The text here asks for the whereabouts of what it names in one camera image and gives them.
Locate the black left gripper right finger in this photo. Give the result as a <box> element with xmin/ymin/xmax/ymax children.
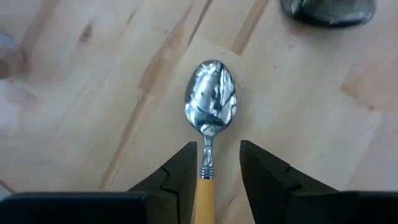
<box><xmin>239</xmin><ymin>139</ymin><xmax>398</xmax><ymax>224</ymax></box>

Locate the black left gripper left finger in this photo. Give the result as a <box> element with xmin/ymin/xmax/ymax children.
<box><xmin>0</xmin><ymin>141</ymin><xmax>198</xmax><ymax>224</ymax></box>

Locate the spoon with yellow handle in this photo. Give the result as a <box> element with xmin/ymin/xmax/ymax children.
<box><xmin>184</xmin><ymin>59</ymin><xmax>238</xmax><ymax>224</ymax></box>

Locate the small dark round cup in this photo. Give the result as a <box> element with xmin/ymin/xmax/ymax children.
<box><xmin>279</xmin><ymin>0</ymin><xmax>377</xmax><ymax>29</ymax></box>

